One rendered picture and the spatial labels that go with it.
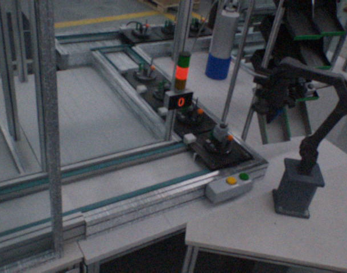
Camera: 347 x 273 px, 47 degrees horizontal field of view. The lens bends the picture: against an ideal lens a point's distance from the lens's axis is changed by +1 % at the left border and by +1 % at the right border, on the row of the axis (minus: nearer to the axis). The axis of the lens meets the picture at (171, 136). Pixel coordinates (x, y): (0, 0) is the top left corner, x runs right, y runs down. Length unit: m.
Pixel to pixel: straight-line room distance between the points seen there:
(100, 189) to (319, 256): 0.91
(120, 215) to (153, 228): 0.15
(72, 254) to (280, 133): 1.12
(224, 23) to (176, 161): 1.09
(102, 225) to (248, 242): 0.58
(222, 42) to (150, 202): 1.39
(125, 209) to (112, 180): 0.22
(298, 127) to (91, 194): 1.09
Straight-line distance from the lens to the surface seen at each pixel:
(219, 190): 1.68
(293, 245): 1.72
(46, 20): 1.00
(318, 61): 2.00
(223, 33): 2.63
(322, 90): 3.18
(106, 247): 1.54
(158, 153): 1.83
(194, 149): 1.85
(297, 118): 2.13
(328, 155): 2.30
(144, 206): 1.58
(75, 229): 1.51
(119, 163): 1.75
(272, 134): 2.00
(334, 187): 2.10
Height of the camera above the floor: 2.06
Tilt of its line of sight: 35 degrees down
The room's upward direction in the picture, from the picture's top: 9 degrees clockwise
